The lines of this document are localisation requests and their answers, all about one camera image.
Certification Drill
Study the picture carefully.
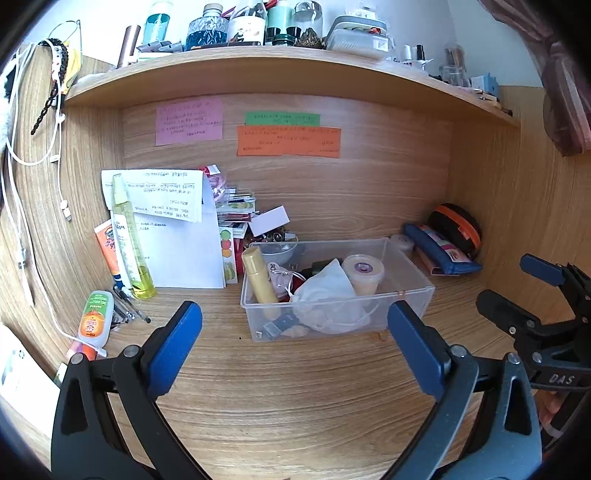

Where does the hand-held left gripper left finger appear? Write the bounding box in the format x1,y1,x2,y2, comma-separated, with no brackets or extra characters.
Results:
52,301,204,480

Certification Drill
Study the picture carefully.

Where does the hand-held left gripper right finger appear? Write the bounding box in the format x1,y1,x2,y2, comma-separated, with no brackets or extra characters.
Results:
385,300,543,480

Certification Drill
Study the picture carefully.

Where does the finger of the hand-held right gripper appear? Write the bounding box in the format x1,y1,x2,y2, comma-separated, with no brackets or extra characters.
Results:
476,289,578,352
519,253,591,301

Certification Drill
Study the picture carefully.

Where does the clear plastic box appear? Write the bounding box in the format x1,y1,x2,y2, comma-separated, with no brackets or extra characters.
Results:
240,237,436,343

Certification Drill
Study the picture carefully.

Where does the small blue card box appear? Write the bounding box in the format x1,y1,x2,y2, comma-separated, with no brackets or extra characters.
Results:
261,314,298,340

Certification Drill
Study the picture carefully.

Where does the white face mask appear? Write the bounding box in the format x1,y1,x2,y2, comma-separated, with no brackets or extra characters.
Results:
270,258,384,334

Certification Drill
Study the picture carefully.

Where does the yellow sunscreen bottle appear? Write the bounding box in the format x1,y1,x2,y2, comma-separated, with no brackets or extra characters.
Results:
241,246,282,319

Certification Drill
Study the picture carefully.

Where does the wooden desktop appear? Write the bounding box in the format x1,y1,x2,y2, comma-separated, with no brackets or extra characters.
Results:
0,240,555,480

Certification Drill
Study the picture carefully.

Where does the person's right hand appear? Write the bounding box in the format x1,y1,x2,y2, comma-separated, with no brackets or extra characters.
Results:
541,396,563,430

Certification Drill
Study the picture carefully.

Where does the bundle of dark pens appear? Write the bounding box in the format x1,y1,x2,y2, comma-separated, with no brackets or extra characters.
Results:
112,285,152,324

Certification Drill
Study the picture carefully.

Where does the blue pencil pouch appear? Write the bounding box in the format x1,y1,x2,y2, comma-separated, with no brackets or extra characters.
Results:
403,223,483,277

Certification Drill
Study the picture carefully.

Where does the green and white tube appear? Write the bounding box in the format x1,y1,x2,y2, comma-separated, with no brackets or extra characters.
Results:
76,290,115,347

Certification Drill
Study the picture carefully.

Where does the black and orange case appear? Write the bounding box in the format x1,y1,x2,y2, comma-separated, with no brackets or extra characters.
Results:
427,203,482,259

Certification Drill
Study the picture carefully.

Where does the white paper sheet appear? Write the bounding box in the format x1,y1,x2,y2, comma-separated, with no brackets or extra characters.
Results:
100,168,227,289

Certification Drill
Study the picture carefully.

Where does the small red tube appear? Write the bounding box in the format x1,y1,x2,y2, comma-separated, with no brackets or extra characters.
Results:
67,339,107,363

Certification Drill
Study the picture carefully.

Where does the cream plastic cup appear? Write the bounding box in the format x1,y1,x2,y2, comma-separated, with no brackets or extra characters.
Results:
342,254,385,296

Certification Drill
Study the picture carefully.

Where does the yellow spray bottle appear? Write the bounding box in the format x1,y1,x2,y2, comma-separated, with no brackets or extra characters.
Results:
110,173,157,300

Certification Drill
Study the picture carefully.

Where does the stack of small boxes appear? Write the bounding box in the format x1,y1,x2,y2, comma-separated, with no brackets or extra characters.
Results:
215,185,259,284

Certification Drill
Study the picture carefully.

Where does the pink round case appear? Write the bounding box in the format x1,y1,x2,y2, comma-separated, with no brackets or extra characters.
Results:
268,264,296,302

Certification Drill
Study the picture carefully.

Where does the orange cream tube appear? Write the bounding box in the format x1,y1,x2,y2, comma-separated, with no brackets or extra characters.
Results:
93,219,127,294

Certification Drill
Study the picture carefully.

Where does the small clear bowl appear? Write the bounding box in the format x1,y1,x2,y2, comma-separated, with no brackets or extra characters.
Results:
259,241,298,266

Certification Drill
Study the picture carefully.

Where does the pile of small trinkets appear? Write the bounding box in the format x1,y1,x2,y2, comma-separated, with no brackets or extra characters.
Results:
249,226,301,245

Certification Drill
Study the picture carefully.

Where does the white card box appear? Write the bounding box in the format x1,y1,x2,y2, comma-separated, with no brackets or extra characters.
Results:
248,206,290,236

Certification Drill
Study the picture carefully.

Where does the white flat box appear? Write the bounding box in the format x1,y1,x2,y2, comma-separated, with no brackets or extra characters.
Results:
0,323,61,416

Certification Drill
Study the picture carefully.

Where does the pink snack packet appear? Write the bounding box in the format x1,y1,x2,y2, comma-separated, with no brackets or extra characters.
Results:
198,164,229,204

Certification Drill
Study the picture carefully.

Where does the brown curtain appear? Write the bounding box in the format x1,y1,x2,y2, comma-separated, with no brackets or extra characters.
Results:
480,0,591,158

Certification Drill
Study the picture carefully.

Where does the glass jar with brushes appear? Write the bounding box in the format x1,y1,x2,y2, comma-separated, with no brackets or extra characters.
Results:
441,44,472,88

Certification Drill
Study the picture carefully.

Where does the pink paper note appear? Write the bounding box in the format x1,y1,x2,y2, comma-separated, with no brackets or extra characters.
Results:
155,98,223,147

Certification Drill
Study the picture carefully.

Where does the orange paper note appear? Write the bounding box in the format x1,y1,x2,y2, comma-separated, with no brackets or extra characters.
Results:
237,124,342,159

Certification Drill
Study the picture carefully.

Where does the green paper note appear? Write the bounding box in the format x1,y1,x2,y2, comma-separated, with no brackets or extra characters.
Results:
245,112,321,127

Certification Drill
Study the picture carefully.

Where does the clear lidded container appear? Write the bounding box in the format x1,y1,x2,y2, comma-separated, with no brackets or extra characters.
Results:
325,15,395,61

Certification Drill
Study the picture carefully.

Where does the wooden shelf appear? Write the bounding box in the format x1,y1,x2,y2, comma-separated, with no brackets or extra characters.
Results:
65,44,520,127

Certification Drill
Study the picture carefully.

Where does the rose brown tube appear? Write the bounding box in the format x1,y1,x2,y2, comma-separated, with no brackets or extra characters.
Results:
116,25,141,68

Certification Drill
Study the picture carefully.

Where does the dark patterned glass bottle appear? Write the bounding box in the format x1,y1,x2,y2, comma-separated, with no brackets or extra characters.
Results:
185,4,230,49

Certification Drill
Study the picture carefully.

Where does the teal bottle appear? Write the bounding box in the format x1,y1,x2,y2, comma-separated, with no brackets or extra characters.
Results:
142,1,174,47

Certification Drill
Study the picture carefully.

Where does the small golden figurine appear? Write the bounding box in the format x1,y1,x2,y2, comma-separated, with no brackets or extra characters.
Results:
294,28,326,49

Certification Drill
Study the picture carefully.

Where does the mint green bottle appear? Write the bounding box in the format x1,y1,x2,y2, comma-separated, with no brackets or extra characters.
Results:
265,0,296,44

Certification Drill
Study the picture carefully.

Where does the clear glass jar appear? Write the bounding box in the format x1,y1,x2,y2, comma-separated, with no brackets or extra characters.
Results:
292,0,324,33

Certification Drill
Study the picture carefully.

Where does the white charging cable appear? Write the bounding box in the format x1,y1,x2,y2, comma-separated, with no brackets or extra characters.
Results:
4,44,75,222
0,152,81,342

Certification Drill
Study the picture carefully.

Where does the black braided cord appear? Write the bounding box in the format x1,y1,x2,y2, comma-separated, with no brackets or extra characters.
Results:
30,39,70,137

